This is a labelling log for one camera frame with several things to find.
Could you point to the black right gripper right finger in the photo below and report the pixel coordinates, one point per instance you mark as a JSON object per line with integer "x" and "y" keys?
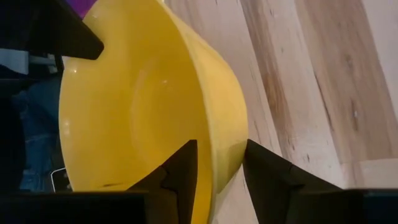
{"x": 270, "y": 180}

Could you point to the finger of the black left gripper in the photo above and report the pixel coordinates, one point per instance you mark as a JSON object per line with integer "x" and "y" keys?
{"x": 53, "y": 28}

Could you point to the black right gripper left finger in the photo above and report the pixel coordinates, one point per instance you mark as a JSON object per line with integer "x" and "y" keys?
{"x": 180, "y": 174}

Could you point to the purple translucent plastic bowl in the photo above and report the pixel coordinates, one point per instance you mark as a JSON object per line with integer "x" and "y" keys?
{"x": 81, "y": 7}

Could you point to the yellow plastic bowl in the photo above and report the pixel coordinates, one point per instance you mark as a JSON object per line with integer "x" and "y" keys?
{"x": 140, "y": 109}

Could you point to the person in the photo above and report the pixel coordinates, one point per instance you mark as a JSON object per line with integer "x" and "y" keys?
{"x": 40, "y": 130}

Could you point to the white-rimmed square black device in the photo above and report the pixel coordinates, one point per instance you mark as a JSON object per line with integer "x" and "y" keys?
{"x": 59, "y": 182}

